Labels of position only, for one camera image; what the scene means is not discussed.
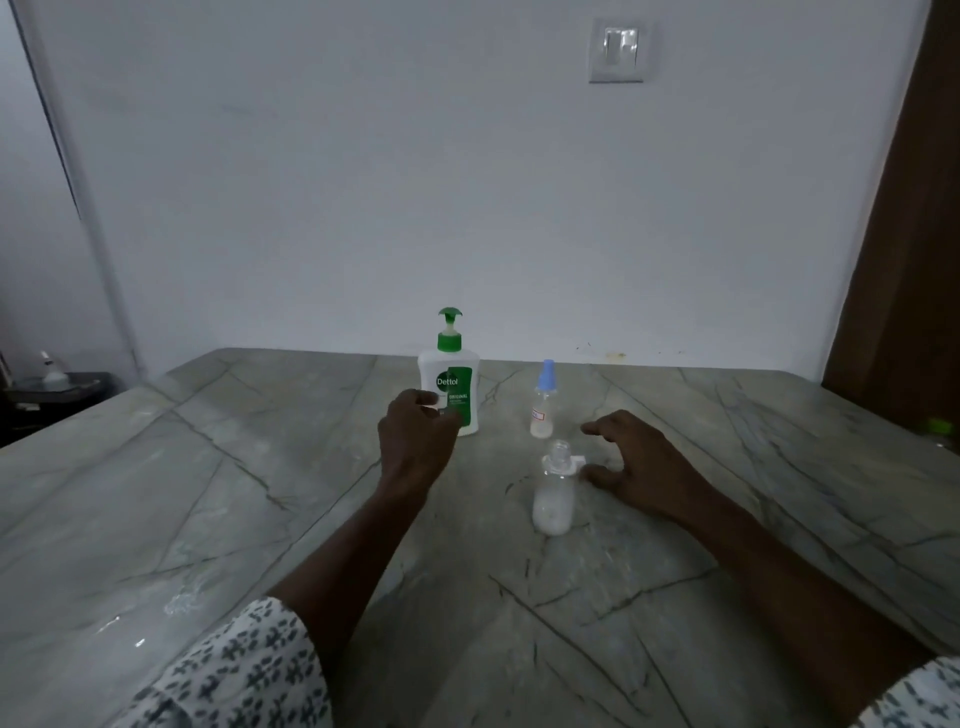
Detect brown wooden door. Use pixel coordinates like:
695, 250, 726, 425
821, 0, 960, 435

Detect small bottle with blue cap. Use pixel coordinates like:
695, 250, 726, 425
529, 359, 559, 440

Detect person's left hand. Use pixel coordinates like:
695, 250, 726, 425
377, 388, 463, 489

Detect white green pump soap bottle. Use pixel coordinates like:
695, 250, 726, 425
417, 306, 481, 438

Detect person's right forearm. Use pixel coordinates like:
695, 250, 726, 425
677, 480, 940, 712

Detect person's right hand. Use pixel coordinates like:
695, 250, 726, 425
581, 410, 708, 528

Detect clear bottle with flip cap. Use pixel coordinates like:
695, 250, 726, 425
531, 440, 587, 537

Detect black side cabinet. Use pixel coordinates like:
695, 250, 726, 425
0, 370, 123, 449

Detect person's left forearm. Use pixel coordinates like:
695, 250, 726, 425
266, 474, 442, 678

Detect white floral right sleeve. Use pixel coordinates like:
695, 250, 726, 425
855, 655, 960, 728

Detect white floral sleeve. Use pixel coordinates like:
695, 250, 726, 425
855, 655, 960, 728
111, 596, 336, 728

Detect white wall switch plate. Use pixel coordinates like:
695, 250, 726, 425
588, 18, 648, 84

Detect white floral left sleeve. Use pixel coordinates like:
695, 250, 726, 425
111, 596, 336, 728

